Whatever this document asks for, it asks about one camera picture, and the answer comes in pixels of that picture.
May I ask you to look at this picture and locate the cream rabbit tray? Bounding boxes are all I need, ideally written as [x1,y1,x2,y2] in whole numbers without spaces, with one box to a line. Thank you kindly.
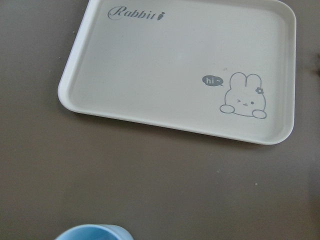
[57,0,297,145]

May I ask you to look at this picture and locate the light blue plastic cup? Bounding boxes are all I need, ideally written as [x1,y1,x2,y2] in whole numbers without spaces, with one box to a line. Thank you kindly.
[56,224,134,240]

